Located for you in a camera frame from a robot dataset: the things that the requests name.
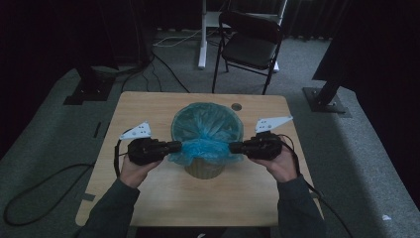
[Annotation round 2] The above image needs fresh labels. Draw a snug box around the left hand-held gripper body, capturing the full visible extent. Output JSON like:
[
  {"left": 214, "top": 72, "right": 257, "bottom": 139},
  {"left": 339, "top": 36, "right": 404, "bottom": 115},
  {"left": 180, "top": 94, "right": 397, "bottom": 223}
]
[{"left": 118, "top": 121, "right": 167, "bottom": 167}]

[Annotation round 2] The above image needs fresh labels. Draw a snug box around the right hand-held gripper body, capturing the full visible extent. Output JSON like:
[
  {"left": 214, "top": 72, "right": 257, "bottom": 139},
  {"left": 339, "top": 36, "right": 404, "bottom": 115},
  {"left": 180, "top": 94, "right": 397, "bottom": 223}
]
[{"left": 244, "top": 115, "right": 294, "bottom": 162}]

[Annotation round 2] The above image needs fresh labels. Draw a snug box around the blue plastic trash bag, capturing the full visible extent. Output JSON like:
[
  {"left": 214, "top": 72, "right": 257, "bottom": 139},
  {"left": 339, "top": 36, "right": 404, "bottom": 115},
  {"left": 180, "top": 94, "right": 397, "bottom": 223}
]
[{"left": 167, "top": 101, "right": 246, "bottom": 167}]

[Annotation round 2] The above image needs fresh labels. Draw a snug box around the green plastic bin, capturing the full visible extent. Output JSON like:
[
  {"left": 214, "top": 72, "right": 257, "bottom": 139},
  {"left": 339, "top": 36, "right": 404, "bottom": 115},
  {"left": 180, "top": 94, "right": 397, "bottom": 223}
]
[{"left": 183, "top": 157, "right": 226, "bottom": 180}]

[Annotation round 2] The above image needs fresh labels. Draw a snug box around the person's left hand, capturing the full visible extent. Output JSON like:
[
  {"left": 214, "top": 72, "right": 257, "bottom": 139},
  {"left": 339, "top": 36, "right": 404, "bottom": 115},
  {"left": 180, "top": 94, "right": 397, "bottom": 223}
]
[{"left": 118, "top": 153, "right": 163, "bottom": 189}]

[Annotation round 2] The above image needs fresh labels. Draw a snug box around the person's right hand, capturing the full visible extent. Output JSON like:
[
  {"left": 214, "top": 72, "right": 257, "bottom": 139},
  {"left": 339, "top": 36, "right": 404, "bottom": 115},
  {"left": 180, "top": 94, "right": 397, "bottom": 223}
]
[{"left": 249, "top": 140, "right": 300, "bottom": 183}]

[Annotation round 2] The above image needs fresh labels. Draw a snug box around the black metal stand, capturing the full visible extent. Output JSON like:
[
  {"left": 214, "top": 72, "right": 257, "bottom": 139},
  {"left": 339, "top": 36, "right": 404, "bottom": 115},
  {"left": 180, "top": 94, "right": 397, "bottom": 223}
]
[
  {"left": 62, "top": 62, "right": 117, "bottom": 106},
  {"left": 302, "top": 78, "right": 348, "bottom": 115}
]

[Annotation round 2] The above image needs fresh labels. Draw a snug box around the black folding chair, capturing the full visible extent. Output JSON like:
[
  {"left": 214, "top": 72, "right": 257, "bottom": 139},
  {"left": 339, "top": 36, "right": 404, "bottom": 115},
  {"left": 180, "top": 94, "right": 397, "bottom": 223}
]
[{"left": 211, "top": 10, "right": 284, "bottom": 96}]

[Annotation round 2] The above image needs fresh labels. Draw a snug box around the dark curtain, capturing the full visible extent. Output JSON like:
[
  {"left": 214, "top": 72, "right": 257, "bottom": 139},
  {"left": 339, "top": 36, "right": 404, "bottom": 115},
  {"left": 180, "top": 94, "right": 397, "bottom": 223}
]
[{"left": 145, "top": 0, "right": 351, "bottom": 42}]

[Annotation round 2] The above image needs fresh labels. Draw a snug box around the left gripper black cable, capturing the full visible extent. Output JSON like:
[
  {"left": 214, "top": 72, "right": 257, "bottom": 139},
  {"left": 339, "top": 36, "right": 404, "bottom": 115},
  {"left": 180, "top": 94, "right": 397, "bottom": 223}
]
[{"left": 2, "top": 138, "right": 132, "bottom": 228}]

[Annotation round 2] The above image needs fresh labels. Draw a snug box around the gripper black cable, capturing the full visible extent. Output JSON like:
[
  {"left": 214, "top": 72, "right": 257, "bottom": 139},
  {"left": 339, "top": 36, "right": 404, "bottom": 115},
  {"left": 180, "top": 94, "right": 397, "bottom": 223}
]
[
  {"left": 2, "top": 138, "right": 132, "bottom": 228},
  {"left": 278, "top": 133, "right": 355, "bottom": 238}
]

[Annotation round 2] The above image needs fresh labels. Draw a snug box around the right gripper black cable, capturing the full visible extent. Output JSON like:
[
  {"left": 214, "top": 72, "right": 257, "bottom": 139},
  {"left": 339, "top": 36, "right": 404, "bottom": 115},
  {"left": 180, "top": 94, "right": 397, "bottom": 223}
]
[{"left": 278, "top": 133, "right": 355, "bottom": 238}]

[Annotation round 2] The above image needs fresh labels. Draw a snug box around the black floor cable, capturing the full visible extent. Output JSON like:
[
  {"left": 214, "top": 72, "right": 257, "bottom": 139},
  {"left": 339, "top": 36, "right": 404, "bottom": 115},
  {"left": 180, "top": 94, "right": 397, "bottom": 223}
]
[
  {"left": 120, "top": 60, "right": 163, "bottom": 93},
  {"left": 152, "top": 53, "right": 191, "bottom": 94}
]

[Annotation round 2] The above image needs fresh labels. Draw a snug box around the white floor cable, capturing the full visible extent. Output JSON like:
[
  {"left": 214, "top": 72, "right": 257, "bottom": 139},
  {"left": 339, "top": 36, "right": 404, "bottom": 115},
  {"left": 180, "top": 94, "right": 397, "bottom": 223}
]
[{"left": 153, "top": 29, "right": 203, "bottom": 48}]

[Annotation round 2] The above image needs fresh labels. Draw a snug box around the white desk frame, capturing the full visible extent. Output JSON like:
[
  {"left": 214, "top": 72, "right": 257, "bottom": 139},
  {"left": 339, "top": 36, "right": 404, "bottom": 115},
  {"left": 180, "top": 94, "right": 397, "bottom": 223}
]
[{"left": 197, "top": 0, "right": 288, "bottom": 73}]

